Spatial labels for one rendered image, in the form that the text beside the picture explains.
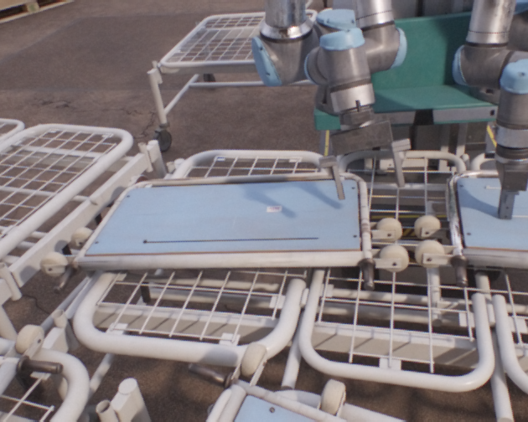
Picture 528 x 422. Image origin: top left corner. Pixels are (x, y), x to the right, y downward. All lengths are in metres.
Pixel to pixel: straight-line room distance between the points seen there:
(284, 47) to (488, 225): 0.70
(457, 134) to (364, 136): 0.82
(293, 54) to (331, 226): 0.50
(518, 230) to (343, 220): 0.40
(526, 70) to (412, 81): 0.63
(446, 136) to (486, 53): 0.63
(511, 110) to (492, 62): 0.17
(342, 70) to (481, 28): 0.36
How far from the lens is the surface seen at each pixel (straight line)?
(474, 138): 2.15
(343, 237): 1.29
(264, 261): 1.24
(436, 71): 1.80
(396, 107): 1.66
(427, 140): 1.99
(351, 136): 1.16
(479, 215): 1.38
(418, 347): 1.22
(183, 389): 1.76
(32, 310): 2.26
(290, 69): 1.53
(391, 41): 1.32
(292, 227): 1.34
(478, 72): 1.37
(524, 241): 1.31
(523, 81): 1.21
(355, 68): 1.15
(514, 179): 1.27
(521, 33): 1.63
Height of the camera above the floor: 1.36
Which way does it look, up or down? 34 degrees down
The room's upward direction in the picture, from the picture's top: 8 degrees counter-clockwise
